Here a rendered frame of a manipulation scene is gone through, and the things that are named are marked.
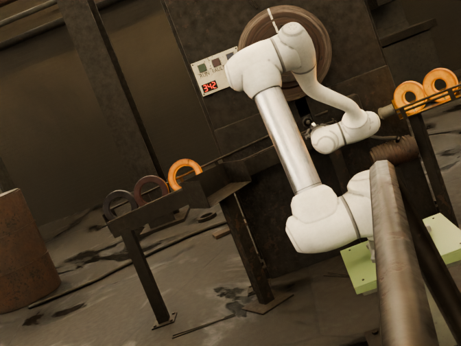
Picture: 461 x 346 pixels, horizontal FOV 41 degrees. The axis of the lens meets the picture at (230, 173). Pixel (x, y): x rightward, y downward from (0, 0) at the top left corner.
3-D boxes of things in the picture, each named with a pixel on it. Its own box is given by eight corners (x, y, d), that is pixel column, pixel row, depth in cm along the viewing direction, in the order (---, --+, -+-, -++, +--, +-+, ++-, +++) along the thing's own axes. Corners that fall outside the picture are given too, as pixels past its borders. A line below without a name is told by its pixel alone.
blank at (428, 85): (419, 75, 289) (416, 77, 287) (450, 62, 279) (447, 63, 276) (433, 105, 290) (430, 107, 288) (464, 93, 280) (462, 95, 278)
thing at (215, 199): (232, 314, 306) (179, 182, 296) (272, 290, 319) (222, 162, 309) (254, 320, 289) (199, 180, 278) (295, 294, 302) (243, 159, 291)
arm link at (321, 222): (362, 238, 197) (299, 264, 198) (357, 239, 213) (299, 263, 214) (271, 28, 209) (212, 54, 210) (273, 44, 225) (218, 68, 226)
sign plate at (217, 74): (203, 96, 325) (191, 64, 322) (249, 78, 322) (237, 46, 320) (202, 96, 323) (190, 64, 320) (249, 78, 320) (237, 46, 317)
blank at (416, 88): (390, 87, 299) (388, 89, 297) (419, 75, 289) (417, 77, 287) (403, 116, 300) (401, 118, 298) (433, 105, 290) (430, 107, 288)
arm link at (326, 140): (314, 153, 267) (343, 142, 265) (319, 161, 252) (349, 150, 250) (306, 130, 264) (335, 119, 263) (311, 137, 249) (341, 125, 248)
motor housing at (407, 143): (399, 243, 315) (365, 147, 307) (440, 228, 313) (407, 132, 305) (405, 250, 302) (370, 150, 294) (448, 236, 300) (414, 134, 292)
